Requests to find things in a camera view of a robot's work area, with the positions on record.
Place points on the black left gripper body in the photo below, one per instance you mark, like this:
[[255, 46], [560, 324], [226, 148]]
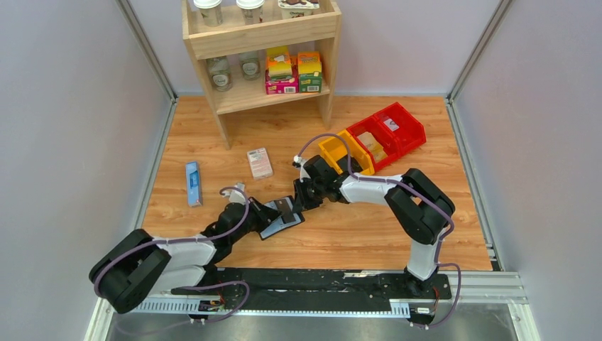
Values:
[[258, 215]]

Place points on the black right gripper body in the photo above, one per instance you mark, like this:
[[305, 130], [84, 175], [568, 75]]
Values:
[[304, 197]]

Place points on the black leather card holder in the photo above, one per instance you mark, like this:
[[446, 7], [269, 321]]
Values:
[[277, 226]]

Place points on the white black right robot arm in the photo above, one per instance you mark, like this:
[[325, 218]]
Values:
[[422, 209]]

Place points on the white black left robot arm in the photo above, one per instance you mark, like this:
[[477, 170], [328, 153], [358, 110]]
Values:
[[141, 265]]

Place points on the pink white card box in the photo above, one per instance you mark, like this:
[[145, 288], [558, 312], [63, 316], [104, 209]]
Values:
[[260, 164]]

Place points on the tan card in bin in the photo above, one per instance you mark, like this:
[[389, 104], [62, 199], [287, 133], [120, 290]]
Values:
[[373, 146]]

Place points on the white card in bin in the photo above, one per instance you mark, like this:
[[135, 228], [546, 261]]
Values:
[[391, 124]]

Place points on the yellow plastic bin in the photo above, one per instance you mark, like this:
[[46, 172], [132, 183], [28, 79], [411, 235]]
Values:
[[334, 152]]

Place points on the blue toothpaste box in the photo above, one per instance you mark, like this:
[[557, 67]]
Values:
[[193, 184]]

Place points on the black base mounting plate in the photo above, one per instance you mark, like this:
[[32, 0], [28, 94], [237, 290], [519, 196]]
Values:
[[320, 289]]

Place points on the red plastic bin middle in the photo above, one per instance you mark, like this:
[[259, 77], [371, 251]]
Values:
[[378, 140]]

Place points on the red plastic bin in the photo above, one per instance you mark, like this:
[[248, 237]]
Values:
[[378, 140], [411, 134]]

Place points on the red plastic bin far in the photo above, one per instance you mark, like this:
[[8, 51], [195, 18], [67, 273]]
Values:
[[411, 134]]

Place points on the pink orange snack box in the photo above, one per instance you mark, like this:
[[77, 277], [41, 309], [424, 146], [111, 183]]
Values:
[[281, 75]]

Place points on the green orange snack box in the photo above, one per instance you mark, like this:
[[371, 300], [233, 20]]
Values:
[[309, 68]]

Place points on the glass jar right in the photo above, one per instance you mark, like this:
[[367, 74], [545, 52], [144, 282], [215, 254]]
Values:
[[250, 65]]

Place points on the glass jar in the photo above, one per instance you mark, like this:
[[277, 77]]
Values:
[[220, 73], [250, 65]]

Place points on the glass jar left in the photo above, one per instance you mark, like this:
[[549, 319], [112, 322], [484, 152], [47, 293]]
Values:
[[220, 73]]

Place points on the wooden two-tier shelf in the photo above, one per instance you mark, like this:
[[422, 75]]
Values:
[[234, 36]]

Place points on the chocolate pudding tub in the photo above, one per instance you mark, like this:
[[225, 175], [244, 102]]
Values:
[[297, 8]]

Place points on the white lidded cup middle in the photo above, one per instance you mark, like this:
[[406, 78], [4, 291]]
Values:
[[252, 11]]

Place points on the white lidded cup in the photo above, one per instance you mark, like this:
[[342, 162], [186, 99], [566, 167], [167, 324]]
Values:
[[210, 11], [252, 11]]

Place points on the white lidded cup left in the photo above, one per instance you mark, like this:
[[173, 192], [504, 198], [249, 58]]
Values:
[[210, 11]]

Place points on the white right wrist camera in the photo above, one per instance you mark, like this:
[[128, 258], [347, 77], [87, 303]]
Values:
[[299, 162]]

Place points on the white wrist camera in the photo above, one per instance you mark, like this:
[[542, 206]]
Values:
[[237, 194], [299, 162]]

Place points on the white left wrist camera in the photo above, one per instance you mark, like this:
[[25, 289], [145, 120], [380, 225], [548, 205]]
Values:
[[237, 194]]

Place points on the aluminium frame rail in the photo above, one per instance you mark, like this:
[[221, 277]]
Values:
[[468, 287]]

